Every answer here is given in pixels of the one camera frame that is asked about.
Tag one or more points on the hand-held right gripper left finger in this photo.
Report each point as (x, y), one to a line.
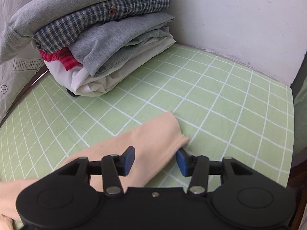
(129, 159)

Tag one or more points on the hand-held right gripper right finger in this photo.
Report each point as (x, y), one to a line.
(182, 163)

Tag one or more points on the folded red striped garment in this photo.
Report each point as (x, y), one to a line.
(67, 61)

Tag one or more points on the dark brown wooden furniture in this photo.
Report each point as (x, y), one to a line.
(299, 184)

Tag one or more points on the folded plaid shirt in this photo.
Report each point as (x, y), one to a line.
(84, 20)

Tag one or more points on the green checked sheet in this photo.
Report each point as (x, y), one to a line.
(215, 88)

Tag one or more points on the beige hoodie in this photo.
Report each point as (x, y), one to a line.
(144, 136)

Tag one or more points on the folded white garment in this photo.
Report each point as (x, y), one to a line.
(96, 86)

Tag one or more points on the grey printed bed sheet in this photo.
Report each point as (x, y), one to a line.
(9, 76)

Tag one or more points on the folded grey-green garment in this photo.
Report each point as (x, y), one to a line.
(144, 40)

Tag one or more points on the stack of folded clothes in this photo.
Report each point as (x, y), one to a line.
(60, 2)

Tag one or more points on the folded heather grey garment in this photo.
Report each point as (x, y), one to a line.
(100, 40)

